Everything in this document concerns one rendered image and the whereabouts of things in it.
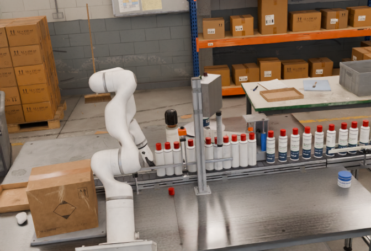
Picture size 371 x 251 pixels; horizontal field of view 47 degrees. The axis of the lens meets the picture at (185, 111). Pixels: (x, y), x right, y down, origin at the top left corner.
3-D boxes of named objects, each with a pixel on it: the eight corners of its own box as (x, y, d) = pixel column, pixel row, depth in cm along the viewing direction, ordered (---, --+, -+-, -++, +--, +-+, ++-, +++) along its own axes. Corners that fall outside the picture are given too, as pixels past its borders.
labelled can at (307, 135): (308, 155, 261) (309, 124, 254) (312, 159, 257) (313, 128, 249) (300, 156, 261) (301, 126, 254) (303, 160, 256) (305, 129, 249)
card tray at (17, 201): (52, 184, 259) (51, 178, 258) (44, 208, 235) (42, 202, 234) (2, 190, 257) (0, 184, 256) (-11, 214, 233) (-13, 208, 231)
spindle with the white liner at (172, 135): (180, 148, 283) (176, 106, 272) (181, 154, 274) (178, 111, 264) (167, 150, 282) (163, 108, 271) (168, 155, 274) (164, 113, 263)
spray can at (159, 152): (164, 172, 254) (162, 141, 247) (166, 176, 249) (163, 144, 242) (156, 173, 253) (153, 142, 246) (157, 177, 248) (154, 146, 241)
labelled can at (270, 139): (273, 159, 260) (273, 129, 252) (276, 163, 255) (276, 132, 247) (265, 160, 259) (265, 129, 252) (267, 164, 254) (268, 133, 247)
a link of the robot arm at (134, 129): (138, 145, 236) (148, 136, 242) (127, 126, 231) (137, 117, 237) (128, 146, 241) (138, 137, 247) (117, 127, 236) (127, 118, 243)
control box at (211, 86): (222, 107, 236) (221, 74, 229) (210, 118, 222) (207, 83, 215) (206, 105, 241) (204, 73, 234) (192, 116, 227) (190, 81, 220)
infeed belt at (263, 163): (320, 158, 265) (320, 153, 264) (326, 164, 257) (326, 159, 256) (53, 190, 251) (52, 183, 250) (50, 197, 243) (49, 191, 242)
